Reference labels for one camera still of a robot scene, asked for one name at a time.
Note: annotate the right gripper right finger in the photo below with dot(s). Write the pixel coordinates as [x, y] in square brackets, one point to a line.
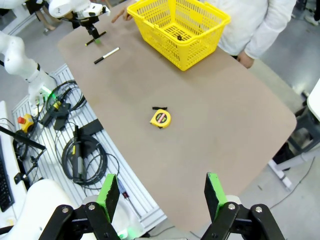
[215, 197]

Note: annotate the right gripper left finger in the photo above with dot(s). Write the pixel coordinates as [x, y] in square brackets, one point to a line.
[107, 197]

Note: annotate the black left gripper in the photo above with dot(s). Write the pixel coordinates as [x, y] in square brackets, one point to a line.
[83, 22]

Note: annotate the black highlighter pen yellow tip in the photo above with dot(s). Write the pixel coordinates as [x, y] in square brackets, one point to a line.
[102, 33]

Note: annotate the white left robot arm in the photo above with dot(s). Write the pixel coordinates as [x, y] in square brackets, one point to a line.
[15, 57]

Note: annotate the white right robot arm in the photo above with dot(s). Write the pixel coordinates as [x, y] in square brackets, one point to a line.
[47, 200]

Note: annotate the yellow plastic shopping basket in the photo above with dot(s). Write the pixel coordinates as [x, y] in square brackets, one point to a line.
[200, 32]

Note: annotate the person in white hoodie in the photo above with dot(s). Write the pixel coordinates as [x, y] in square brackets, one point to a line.
[255, 25]

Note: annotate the person's right hand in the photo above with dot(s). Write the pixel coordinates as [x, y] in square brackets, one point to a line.
[121, 15]

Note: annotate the person's left hand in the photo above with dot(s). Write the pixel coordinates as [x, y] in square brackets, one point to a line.
[246, 60]

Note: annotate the small red black tool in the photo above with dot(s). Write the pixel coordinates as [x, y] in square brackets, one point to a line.
[124, 191]

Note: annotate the black and white marker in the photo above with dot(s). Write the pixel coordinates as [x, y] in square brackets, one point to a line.
[107, 55]

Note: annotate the grooved aluminium base platform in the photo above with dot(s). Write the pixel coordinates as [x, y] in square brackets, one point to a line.
[140, 200]

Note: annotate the black power brick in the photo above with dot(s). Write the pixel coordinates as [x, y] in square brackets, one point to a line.
[58, 117]

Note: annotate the yellow tape measure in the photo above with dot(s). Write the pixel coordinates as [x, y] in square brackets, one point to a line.
[161, 118]

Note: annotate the black metal rod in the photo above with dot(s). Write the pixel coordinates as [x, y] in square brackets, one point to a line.
[22, 138]

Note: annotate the black keyboard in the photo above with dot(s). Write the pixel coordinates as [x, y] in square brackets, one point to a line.
[5, 180]

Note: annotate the yellow emergency stop box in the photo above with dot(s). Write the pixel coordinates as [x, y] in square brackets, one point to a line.
[25, 122]

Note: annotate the black handheld enabling switch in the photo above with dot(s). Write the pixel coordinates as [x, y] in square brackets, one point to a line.
[78, 160]

